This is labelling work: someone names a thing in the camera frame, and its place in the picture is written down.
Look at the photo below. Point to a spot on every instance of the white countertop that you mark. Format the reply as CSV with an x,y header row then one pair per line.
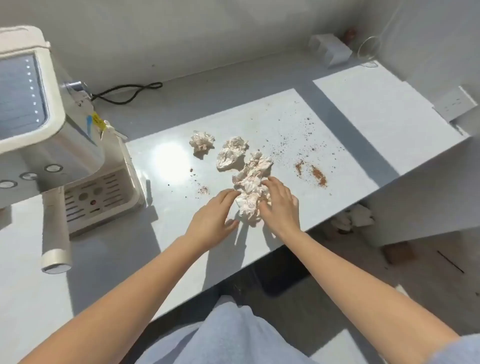
x,y
375,112

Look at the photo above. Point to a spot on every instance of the person's left hand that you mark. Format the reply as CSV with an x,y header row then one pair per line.
x,y
212,221

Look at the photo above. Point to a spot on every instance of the white wall socket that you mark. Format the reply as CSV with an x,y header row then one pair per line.
x,y
455,103

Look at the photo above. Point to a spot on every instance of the yellow hang tag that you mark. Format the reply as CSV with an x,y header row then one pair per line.
x,y
98,120

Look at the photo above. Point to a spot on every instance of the coffee grounds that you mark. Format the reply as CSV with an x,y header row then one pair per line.
x,y
318,176

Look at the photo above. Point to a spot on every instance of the white plastic organizer box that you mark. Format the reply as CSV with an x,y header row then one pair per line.
x,y
330,48

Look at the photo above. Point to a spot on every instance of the small tissue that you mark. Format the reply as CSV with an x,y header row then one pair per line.
x,y
200,140

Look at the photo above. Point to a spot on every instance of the person's left forearm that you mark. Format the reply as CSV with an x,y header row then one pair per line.
x,y
112,311

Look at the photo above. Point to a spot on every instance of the brown block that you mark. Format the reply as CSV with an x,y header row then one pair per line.
x,y
399,253

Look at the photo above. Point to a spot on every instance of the person's light blue sleeve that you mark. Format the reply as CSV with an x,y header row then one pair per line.
x,y
465,352

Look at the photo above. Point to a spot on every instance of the thin black stick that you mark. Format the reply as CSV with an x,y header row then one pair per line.
x,y
450,261

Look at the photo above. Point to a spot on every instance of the clear glass cup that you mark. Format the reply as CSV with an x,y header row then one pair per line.
x,y
369,47

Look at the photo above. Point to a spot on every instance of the person's right forearm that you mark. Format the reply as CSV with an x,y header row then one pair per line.
x,y
356,296

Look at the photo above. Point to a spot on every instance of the small red brown jar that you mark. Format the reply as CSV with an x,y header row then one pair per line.
x,y
350,34

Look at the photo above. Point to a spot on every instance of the cream steel coffee machine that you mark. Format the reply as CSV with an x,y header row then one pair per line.
x,y
75,150

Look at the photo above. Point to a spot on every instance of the person's right hand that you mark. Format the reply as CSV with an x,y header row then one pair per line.
x,y
281,210

